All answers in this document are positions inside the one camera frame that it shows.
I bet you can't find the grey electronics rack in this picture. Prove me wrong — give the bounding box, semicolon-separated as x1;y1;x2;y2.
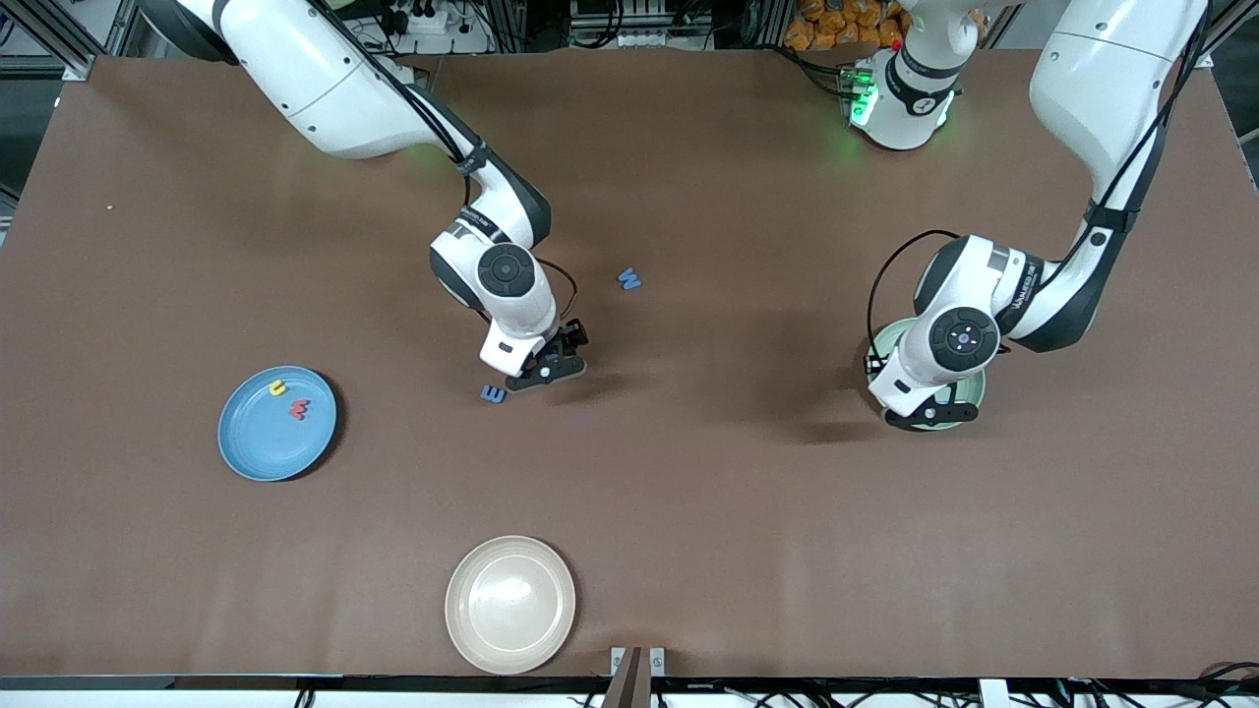
569;0;719;50

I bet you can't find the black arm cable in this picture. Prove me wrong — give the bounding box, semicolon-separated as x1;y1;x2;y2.
866;10;1209;375
325;0;580;324

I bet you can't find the orange packets pile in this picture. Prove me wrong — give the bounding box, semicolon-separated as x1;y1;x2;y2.
784;0;911;52

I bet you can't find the blue round plate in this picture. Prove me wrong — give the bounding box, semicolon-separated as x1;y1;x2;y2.
216;365;338;483

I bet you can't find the pale green round plate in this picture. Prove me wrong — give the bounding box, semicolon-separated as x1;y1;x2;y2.
866;317;987;432

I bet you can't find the metal bracket with brown post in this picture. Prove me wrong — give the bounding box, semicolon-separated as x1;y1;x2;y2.
602;646;667;708

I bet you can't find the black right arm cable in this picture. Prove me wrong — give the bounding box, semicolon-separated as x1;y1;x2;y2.
325;0;580;324

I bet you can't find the aluminium frame profile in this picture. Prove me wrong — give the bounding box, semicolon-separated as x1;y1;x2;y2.
1180;0;1259;70
0;0;149;82

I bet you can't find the brown table cover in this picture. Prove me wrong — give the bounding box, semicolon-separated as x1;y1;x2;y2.
0;49;1259;681

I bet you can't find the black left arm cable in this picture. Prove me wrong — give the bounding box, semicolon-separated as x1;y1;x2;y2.
866;10;1209;375

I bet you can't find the beige round plate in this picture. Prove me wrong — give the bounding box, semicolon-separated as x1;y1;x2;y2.
445;535;577;676

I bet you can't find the white power strip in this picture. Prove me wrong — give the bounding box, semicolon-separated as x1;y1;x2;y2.
382;0;465;36

